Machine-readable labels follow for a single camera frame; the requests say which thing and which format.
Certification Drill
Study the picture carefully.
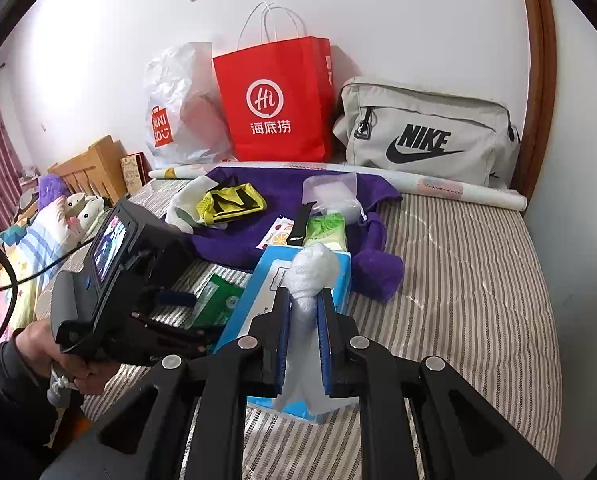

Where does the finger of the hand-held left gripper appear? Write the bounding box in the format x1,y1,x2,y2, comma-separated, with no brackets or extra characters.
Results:
128,311,229,359
153,287,200,309

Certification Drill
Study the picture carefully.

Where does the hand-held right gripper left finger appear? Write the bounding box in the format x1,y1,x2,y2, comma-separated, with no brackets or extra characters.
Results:
43,289,292,480

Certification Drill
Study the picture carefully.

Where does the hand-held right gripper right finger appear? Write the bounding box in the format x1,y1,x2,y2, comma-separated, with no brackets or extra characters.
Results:
317,291,564,480

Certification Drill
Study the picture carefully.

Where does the blue and white tissue box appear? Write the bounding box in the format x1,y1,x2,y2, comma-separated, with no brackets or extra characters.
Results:
212,246,352,423

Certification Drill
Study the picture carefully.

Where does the purple towel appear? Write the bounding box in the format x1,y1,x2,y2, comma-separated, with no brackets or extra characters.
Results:
181,166,405,305

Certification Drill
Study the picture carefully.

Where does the white tissue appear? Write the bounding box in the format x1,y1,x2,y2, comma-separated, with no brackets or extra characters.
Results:
273,242,340,411

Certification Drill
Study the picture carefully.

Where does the white mesh drawstring pouch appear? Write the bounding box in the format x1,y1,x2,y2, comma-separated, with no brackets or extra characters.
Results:
302,172,369,223

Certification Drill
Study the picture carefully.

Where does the person's left forearm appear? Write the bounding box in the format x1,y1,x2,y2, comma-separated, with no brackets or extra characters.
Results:
0,337,85,480

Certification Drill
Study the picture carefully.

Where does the person's left hand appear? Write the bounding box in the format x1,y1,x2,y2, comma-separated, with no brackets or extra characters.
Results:
16,317,125,396

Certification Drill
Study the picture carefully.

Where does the green flat packet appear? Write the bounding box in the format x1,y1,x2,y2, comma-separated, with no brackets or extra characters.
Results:
186,274,246,333

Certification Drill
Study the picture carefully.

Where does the white plush toy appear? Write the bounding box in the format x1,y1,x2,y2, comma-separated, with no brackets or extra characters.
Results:
63,192,108,241

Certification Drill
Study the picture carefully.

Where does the white and green cloth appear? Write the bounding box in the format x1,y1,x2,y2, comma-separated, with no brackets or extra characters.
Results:
166,175,214,235

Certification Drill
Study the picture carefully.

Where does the yellow and black cloth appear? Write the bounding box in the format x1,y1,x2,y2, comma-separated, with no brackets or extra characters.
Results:
196,183,268,228

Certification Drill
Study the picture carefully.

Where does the patterned cardboard box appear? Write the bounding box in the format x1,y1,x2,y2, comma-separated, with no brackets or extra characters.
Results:
120,152,152,196

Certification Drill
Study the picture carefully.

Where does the fruit print packet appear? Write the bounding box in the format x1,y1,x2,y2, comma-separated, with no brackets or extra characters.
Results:
255,215,296,251

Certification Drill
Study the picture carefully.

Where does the purple plush toy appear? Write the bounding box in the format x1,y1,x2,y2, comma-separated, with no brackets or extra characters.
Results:
37,174,66,211

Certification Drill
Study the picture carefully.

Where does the green tissue pack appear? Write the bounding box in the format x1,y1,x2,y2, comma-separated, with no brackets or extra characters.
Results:
304,212,350,253

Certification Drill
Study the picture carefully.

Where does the wooden headboard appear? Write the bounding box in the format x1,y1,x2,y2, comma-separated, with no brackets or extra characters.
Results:
48,135,129,206

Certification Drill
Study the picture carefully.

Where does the striped bed mattress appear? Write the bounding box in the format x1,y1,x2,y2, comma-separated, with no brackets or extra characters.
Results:
36,175,561,480

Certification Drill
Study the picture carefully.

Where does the white rolled paper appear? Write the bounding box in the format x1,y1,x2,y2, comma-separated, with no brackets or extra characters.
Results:
148,160,527,211

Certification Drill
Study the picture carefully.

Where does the white plastic shopping bag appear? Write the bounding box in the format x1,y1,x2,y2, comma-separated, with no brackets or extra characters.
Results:
144,41,236,166

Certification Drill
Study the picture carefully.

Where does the grey fabric bag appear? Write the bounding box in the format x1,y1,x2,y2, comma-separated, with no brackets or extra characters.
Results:
332,77,521,186

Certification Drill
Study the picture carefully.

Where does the red paper shopping bag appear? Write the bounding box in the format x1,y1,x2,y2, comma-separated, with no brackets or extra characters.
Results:
212,2,335,163

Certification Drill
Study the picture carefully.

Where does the brown wooden door frame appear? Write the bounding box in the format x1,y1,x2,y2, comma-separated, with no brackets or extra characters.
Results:
511,0,559,201

